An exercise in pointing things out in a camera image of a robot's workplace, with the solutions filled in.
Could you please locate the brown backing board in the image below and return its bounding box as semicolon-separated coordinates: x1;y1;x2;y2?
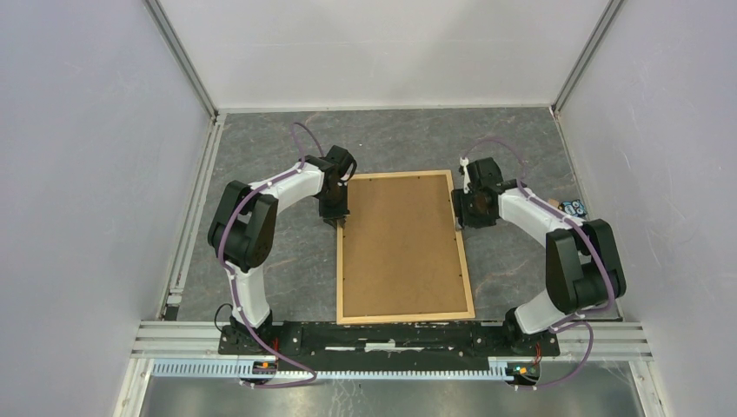
342;175;470;318

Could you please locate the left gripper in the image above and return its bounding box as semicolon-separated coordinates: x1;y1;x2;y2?
319;182;350;229

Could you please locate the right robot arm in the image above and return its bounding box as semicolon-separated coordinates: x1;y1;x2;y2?
451;157;627;354

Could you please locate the white slotted cable duct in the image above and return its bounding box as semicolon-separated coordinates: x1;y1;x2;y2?
150;359;539;382

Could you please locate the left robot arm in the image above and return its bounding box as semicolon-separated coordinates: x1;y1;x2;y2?
208;146;357;354

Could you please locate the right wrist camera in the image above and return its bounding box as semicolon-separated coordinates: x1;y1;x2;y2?
459;156;471;194

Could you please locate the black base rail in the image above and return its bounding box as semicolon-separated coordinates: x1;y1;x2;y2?
218;321;561;377

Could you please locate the black blue toy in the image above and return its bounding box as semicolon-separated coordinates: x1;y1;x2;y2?
559;199;588;218

